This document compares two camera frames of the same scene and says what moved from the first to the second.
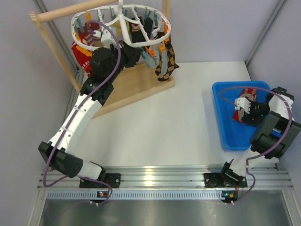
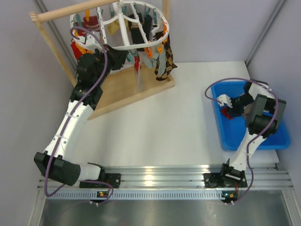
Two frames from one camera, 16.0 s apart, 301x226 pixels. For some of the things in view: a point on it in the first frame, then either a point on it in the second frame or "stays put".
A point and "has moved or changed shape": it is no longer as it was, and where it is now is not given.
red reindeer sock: x=249 y=93 has moved or changed shape
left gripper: x=132 y=54 -> x=117 y=57
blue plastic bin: x=235 y=136 stays put
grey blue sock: x=152 y=61 has moved or changed shape
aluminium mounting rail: x=266 y=182 stays put
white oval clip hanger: x=124 y=32 has moved or changed shape
